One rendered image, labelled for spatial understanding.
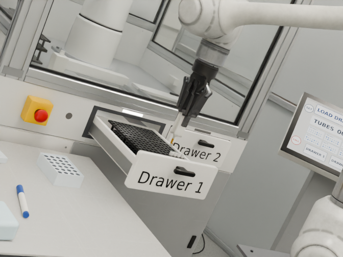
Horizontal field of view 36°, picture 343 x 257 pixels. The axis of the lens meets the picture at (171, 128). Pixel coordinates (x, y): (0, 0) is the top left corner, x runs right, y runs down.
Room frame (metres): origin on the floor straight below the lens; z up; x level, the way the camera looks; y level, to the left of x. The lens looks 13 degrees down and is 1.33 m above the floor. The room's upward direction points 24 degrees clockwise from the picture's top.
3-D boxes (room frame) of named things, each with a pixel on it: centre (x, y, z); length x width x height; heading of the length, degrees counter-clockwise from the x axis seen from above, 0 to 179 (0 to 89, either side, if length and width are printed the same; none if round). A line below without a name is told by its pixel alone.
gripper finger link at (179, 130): (1.57, -0.02, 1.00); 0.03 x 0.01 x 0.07; 127
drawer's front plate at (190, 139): (1.93, -0.12, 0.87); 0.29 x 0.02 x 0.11; 128
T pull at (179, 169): (1.46, -0.08, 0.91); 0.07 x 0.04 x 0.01; 128
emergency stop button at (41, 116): (1.50, 0.37, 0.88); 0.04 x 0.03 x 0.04; 128
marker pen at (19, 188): (1.16, 0.25, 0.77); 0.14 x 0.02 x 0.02; 28
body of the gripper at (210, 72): (1.58, -0.02, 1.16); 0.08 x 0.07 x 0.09; 37
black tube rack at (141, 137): (1.64, 0.06, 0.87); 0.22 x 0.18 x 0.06; 38
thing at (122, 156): (1.65, 0.07, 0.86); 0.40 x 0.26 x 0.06; 38
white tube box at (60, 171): (1.41, 0.24, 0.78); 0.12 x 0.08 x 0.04; 43
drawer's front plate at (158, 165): (1.48, -0.06, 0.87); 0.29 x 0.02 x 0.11; 128
